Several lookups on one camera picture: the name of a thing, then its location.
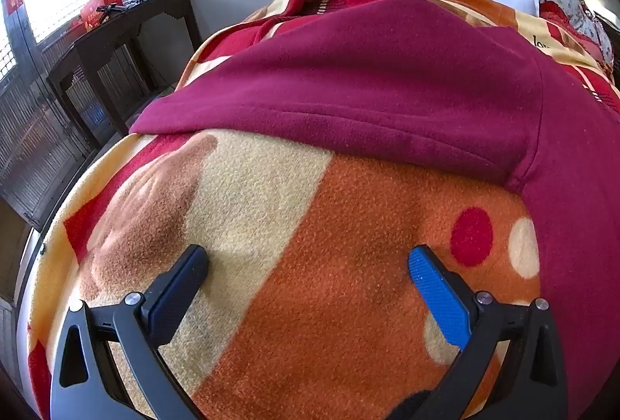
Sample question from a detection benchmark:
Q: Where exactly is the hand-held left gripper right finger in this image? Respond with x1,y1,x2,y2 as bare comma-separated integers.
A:
408,244,568,420

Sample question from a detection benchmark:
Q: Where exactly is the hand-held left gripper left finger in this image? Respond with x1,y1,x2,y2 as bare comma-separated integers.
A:
50,244,210,420

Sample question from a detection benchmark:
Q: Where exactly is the maroon fleece sweater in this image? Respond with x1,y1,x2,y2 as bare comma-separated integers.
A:
128,0,620,420

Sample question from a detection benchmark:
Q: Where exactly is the orange red checked blanket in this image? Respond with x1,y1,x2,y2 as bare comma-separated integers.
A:
26,0,620,420

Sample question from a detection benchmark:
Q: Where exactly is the dark wooden lattice door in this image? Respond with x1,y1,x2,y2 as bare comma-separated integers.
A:
0,0,98,227

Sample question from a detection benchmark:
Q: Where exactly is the dark wooden table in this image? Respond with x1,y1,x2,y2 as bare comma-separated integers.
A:
46,0,202,147

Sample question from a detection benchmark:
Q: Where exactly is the red lace cloth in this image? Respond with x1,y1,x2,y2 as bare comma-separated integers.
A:
537,0,616,76

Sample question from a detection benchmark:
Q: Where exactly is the red gift box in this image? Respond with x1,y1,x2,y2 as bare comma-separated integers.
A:
80,0,122,30

